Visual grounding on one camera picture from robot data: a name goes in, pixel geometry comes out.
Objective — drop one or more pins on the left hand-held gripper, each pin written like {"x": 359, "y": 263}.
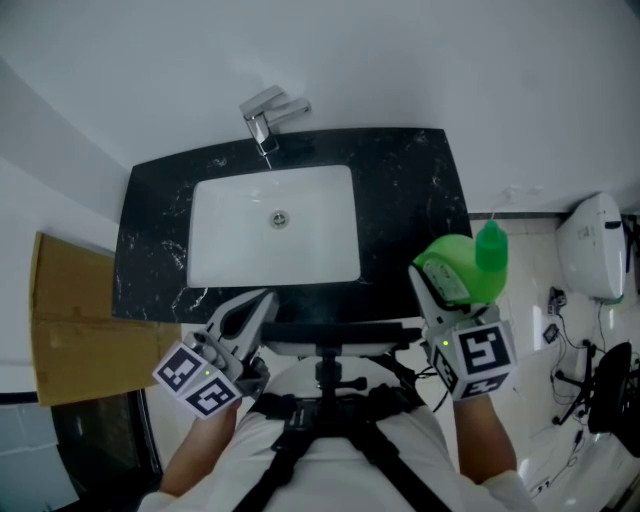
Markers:
{"x": 197, "y": 382}

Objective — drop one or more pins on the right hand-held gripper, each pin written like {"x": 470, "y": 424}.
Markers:
{"x": 480, "y": 357}

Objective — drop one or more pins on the green cleaner bottle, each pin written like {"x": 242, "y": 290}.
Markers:
{"x": 450, "y": 260}

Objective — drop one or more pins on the person's left forearm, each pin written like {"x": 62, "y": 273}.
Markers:
{"x": 200, "y": 450}

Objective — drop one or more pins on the person's right forearm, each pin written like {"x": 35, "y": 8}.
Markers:
{"x": 485, "y": 440}

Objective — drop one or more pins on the person's left hand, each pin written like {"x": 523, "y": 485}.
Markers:
{"x": 261, "y": 372}

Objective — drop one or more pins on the white sink basin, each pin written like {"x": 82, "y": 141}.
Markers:
{"x": 240, "y": 240}

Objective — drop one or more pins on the black marble vanity top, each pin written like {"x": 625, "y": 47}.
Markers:
{"x": 405, "y": 200}

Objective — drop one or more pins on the metal sink drain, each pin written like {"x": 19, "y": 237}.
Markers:
{"x": 279, "y": 219}

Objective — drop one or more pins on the small black device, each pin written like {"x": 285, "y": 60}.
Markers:
{"x": 552, "y": 333}

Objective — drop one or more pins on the brown cardboard box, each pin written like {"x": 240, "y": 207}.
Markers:
{"x": 80, "y": 325}

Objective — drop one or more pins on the white toilet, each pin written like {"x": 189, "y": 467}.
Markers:
{"x": 595, "y": 250}

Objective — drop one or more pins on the person's white shirt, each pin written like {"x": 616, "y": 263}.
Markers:
{"x": 330, "y": 480}

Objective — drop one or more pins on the chrome faucet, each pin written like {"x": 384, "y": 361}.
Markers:
{"x": 267, "y": 120}

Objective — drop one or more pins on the black folding stand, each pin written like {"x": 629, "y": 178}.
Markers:
{"x": 612, "y": 390}

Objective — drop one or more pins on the black chest camera mount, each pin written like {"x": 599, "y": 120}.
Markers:
{"x": 330, "y": 332}

